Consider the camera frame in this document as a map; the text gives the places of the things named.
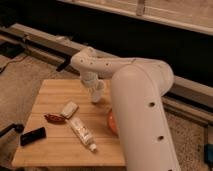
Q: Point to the wooden baseboard rail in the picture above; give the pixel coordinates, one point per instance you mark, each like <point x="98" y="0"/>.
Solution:
<point x="47" y="47"/>

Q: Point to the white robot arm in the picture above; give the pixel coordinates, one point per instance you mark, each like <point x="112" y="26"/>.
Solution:
<point x="137" y="86"/>

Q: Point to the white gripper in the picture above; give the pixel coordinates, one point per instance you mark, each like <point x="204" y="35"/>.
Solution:
<point x="89" y="79"/>

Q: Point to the black rectangular remote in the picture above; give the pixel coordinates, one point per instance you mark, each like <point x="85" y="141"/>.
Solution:
<point x="32" y="136"/>

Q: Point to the red snack wrapper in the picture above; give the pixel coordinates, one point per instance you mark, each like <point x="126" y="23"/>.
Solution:
<point x="54" y="118"/>

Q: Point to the black device on floor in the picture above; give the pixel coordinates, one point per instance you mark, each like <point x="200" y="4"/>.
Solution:
<point x="10" y="50"/>

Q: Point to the black handle tool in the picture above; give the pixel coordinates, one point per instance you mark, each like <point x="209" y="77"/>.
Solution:
<point x="16" y="127"/>

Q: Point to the white toothpaste tube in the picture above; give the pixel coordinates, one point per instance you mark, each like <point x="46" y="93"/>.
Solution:
<point x="83" y="133"/>

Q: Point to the orange bowl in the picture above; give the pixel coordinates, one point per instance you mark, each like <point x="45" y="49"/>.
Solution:
<point x="111" y="123"/>

